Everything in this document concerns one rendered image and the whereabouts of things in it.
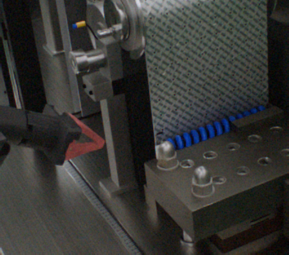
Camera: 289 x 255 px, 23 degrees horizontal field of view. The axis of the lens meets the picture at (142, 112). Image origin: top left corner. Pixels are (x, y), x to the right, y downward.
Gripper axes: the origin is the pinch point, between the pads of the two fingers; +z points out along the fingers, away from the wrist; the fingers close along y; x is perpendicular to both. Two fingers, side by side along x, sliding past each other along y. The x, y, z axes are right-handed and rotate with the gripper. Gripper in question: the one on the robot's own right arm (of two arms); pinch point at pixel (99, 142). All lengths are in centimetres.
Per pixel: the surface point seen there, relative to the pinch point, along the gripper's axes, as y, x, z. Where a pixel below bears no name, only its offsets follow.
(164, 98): 0.5, 10.2, 8.6
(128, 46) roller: -3.6, 16.3, 0.6
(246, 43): 0.7, 23.3, 20.1
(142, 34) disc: 1.3, 19.7, -0.6
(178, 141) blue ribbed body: 3.2, 4.1, 12.8
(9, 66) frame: -43.6, -2.6, -1.0
